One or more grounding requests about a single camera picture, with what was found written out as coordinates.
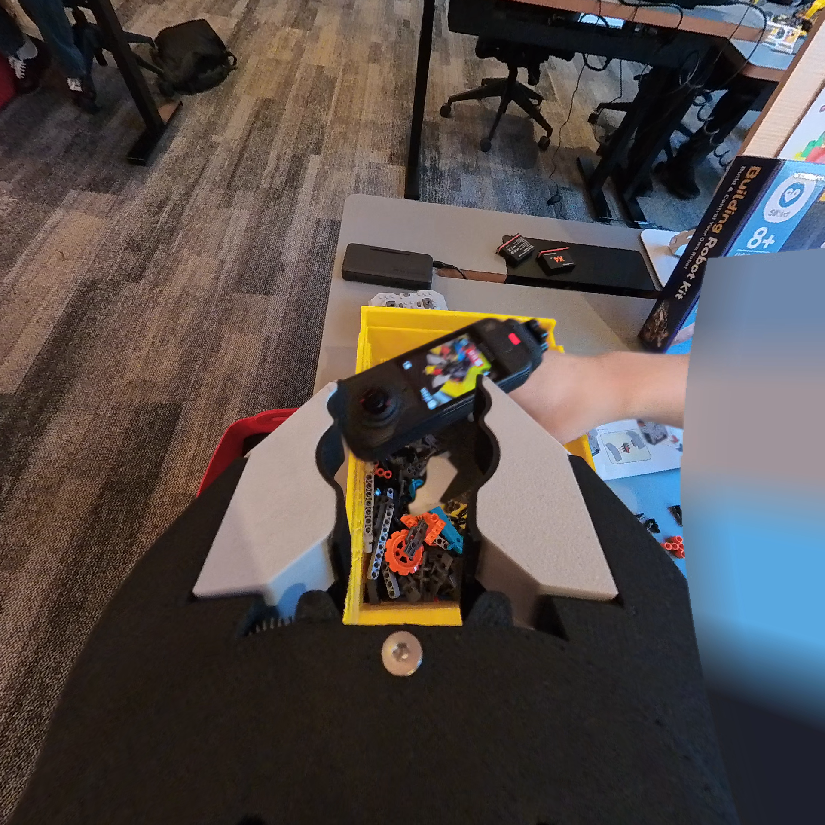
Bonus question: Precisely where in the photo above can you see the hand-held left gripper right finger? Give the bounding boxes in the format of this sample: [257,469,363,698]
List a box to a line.
[464,376,620,629]

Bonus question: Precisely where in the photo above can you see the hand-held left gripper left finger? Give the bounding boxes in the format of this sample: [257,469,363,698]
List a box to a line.
[192,380,352,623]

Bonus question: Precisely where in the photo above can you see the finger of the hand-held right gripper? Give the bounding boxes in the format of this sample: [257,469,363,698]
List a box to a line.
[407,451,462,516]

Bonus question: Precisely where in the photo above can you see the pile of small building parts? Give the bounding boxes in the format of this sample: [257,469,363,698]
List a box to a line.
[362,445,474,603]

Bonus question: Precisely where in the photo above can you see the yellow plastic bin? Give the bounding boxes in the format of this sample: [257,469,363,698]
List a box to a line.
[342,306,597,626]

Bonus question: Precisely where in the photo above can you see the blue desk mat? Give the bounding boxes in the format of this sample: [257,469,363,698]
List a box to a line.
[602,465,689,578]

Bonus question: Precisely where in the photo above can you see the black desk pad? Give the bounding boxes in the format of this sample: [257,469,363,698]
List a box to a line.
[503,235,661,294]

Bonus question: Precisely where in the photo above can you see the wooden desk with black legs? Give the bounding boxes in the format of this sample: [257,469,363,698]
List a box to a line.
[403,0,787,226]

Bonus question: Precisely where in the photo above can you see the pale desk with black legs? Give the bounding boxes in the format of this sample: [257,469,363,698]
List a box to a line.
[64,0,183,166]

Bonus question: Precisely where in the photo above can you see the person's right hand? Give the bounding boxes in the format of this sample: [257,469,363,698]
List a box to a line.
[514,352,611,446]

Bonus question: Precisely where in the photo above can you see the blue plastic separator tool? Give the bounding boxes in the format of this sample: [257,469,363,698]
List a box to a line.
[422,506,466,556]

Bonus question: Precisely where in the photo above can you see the large orange gear wheel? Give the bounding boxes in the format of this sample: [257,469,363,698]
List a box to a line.
[385,512,446,578]

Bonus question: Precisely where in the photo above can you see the red plastic bin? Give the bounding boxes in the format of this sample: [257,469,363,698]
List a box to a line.
[196,408,299,497]

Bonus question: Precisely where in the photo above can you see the printed instruction sheet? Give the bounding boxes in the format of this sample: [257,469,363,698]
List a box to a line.
[588,418,685,481]

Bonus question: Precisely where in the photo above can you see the white control hub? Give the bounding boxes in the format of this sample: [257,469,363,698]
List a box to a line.
[369,290,439,310]

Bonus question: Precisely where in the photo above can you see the black charger box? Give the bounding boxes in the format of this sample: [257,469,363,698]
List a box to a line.
[342,243,434,289]

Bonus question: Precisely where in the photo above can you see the white flat pad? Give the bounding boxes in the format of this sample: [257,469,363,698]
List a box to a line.
[639,229,691,289]

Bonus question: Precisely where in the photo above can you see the blue cardboard kit box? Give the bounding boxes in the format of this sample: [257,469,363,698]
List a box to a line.
[637,153,825,353]

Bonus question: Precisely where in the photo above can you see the black office chair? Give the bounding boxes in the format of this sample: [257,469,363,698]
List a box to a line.
[440,39,555,153]

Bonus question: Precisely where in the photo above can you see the black bag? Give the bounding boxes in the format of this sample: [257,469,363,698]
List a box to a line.
[153,19,238,98]

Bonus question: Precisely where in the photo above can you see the yellow toy model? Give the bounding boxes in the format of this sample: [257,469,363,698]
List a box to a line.
[762,3,814,54]

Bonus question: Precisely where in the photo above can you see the black hanging cable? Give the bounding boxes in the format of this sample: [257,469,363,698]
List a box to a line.
[544,52,597,207]

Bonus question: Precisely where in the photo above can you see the wooden shelf frame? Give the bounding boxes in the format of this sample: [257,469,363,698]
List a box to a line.
[741,22,825,162]

